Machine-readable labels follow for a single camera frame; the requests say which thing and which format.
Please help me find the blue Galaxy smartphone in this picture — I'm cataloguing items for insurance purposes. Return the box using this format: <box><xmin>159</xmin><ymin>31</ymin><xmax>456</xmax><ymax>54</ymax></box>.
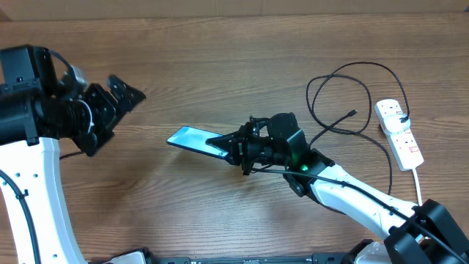
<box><xmin>166</xmin><ymin>126</ymin><xmax>228</xmax><ymax>159</ymax></box>

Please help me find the black USB charging cable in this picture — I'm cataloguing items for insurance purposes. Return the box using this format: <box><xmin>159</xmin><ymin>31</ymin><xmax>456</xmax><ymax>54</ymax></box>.
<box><xmin>306</xmin><ymin>61</ymin><xmax>411</xmax><ymax>195</ymax></box>

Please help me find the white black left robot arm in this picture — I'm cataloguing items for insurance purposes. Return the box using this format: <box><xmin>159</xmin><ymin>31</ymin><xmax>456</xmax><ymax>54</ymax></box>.
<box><xmin>1</xmin><ymin>45</ymin><xmax>145</xmax><ymax>263</ymax></box>

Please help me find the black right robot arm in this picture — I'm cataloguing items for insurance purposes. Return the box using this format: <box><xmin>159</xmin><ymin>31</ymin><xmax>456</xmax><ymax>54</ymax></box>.
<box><xmin>206</xmin><ymin>113</ymin><xmax>468</xmax><ymax>263</ymax></box>

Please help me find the white charger adapter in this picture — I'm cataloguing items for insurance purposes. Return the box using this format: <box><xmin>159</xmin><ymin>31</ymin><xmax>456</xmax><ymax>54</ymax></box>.
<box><xmin>382</xmin><ymin>113</ymin><xmax>411</xmax><ymax>135</ymax></box>

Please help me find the white power strip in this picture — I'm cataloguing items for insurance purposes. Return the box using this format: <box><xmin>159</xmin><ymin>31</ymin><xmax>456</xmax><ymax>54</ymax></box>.
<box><xmin>374</xmin><ymin>99</ymin><xmax>424</xmax><ymax>171</ymax></box>

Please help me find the white power strip cord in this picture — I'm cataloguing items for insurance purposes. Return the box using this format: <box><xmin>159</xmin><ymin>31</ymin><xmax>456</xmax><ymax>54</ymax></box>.
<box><xmin>412</xmin><ymin>168</ymin><xmax>423</xmax><ymax>206</ymax></box>

